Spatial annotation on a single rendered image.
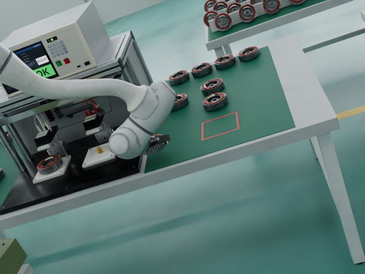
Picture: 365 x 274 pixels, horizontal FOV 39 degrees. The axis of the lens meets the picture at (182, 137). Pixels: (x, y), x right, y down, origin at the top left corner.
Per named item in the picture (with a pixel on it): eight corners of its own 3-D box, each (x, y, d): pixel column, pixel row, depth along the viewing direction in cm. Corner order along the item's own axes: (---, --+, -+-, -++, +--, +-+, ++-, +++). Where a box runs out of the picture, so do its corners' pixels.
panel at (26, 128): (150, 115, 247) (125, 58, 234) (28, 155, 260) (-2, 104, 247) (150, 114, 248) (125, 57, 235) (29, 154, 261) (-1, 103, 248)
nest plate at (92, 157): (114, 158, 221) (113, 155, 220) (82, 168, 224) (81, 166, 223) (119, 141, 234) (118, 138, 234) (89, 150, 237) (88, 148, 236)
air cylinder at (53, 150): (66, 154, 243) (61, 144, 241) (52, 159, 245) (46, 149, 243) (69, 149, 248) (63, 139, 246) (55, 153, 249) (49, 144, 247)
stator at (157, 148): (165, 151, 203) (162, 143, 201) (139, 159, 205) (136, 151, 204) (167, 137, 213) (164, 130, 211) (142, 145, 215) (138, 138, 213)
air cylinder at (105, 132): (113, 138, 239) (108, 129, 236) (99, 143, 240) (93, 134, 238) (115, 134, 243) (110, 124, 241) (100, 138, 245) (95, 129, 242)
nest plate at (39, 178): (63, 174, 226) (62, 172, 225) (33, 184, 229) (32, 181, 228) (71, 156, 239) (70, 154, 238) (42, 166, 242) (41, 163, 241)
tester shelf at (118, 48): (123, 69, 220) (118, 60, 218) (-16, 118, 234) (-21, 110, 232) (134, 38, 259) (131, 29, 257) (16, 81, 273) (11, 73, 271)
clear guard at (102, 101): (111, 111, 201) (105, 98, 199) (56, 130, 206) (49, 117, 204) (123, 80, 230) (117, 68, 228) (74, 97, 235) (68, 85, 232)
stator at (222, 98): (232, 102, 231) (230, 94, 229) (211, 113, 228) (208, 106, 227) (221, 96, 240) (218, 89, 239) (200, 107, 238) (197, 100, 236)
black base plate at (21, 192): (139, 172, 207) (137, 167, 206) (0, 215, 219) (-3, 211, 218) (150, 119, 248) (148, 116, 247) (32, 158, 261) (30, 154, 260)
